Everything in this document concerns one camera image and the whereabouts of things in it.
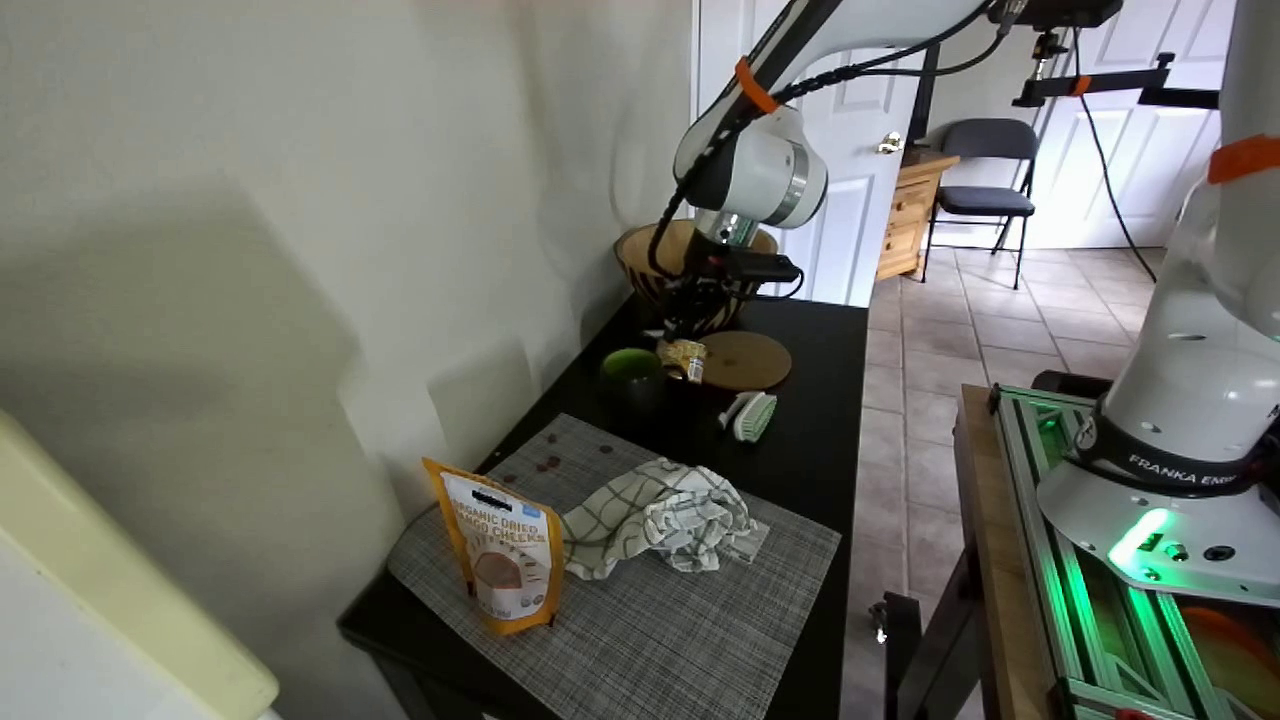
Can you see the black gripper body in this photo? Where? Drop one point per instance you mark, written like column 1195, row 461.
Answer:
column 745, row 269

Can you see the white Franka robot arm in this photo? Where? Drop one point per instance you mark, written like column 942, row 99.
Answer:
column 1184, row 387

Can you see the round cork board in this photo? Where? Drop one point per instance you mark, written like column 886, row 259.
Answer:
column 748, row 363

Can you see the green plastic lid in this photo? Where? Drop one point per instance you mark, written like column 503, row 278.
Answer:
column 626, row 365

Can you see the green white scrub brush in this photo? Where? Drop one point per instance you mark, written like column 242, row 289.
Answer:
column 748, row 416

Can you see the white single door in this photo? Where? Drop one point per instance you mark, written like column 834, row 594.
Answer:
column 861, row 187

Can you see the black table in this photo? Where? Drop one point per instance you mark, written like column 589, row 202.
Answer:
column 807, row 452

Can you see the white checked dish towel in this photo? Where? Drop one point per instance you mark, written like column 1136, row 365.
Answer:
column 667, row 512

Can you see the black folding chair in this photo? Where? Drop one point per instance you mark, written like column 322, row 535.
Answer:
column 985, row 172

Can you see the orange snack pouch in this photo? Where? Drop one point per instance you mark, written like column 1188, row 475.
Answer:
column 505, row 546

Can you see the grey woven placemat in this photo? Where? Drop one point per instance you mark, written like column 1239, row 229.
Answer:
column 667, row 625

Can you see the wooden workbench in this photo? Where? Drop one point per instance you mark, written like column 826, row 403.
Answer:
column 995, row 561

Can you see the white double door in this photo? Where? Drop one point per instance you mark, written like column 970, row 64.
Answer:
column 1135, row 160

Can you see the cream stove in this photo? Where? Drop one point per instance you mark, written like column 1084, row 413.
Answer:
column 94, row 600

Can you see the black camera boom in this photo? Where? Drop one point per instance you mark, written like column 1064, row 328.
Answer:
column 1114, row 83

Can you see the green lit metal frame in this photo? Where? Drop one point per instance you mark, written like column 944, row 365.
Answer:
column 1094, row 625

